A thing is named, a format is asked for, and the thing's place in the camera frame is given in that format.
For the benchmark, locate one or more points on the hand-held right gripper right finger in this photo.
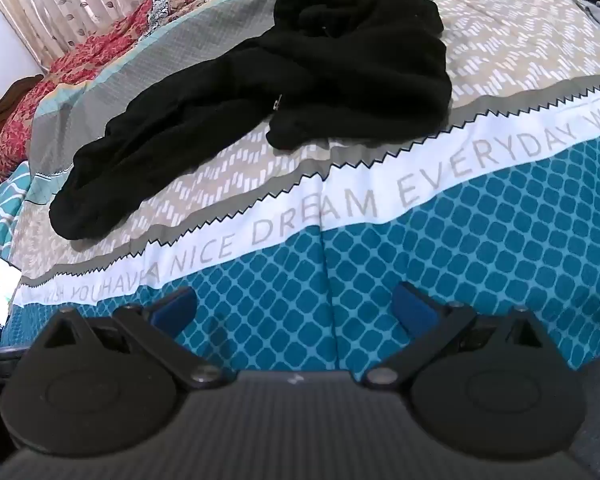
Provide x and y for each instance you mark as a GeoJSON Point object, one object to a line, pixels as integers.
{"type": "Point", "coordinates": [412, 310]}

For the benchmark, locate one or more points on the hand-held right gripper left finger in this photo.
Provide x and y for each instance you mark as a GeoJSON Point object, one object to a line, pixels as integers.
{"type": "Point", "coordinates": [172, 312]}

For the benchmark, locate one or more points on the black pants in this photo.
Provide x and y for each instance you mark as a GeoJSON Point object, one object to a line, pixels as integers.
{"type": "Point", "coordinates": [230, 110]}

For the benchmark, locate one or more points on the patterned bed sheet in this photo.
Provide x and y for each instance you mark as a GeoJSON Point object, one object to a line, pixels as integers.
{"type": "Point", "coordinates": [480, 260]}

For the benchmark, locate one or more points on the smartphone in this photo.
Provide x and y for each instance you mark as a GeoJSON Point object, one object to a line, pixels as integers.
{"type": "Point", "coordinates": [0, 290]}

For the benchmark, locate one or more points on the teal white patterned pillow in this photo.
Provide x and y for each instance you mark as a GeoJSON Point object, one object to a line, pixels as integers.
{"type": "Point", "coordinates": [0, 210]}

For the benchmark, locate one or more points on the carved wooden headboard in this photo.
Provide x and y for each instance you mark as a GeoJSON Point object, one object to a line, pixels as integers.
{"type": "Point", "coordinates": [0, 110]}

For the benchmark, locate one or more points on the red floral patchwork quilt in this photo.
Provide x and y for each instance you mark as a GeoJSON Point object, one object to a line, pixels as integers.
{"type": "Point", "coordinates": [80, 55]}

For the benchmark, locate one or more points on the beige leaf print curtain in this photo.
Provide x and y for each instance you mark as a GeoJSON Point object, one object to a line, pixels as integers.
{"type": "Point", "coordinates": [55, 0]}

